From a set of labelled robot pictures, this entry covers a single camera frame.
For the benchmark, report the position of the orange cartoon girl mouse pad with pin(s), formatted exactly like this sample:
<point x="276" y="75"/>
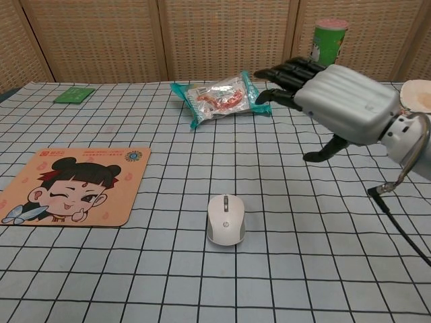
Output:
<point x="77" y="188"/>

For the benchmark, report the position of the teal clear snack bag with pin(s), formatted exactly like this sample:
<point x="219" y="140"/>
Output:
<point x="219" y="99"/>

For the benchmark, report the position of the white computer mouse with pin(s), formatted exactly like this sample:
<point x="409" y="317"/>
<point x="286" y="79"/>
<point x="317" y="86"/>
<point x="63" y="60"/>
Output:
<point x="225" y="222"/>

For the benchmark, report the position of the flat green packet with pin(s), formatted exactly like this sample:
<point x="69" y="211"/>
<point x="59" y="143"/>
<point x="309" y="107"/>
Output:
<point x="74" y="95"/>

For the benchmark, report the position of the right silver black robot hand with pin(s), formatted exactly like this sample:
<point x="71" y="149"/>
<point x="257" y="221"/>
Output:
<point x="350" y="104"/>

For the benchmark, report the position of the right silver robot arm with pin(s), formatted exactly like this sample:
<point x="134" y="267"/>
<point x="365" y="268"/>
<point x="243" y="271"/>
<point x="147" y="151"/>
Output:
<point x="399" y="134"/>

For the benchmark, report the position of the white shallow bowl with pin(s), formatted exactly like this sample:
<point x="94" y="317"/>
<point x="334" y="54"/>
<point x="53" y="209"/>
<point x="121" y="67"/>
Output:
<point x="417" y="96"/>

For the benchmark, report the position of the woven bamboo folding screen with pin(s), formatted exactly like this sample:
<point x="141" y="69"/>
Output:
<point x="219" y="37"/>

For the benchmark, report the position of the green chip can pink lid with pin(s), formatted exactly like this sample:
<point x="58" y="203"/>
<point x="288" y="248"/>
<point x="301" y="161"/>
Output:
<point x="328" y="43"/>

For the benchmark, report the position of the light blue checkered tablecloth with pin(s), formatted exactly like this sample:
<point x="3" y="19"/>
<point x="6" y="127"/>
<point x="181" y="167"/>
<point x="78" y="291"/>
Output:
<point x="202" y="286"/>

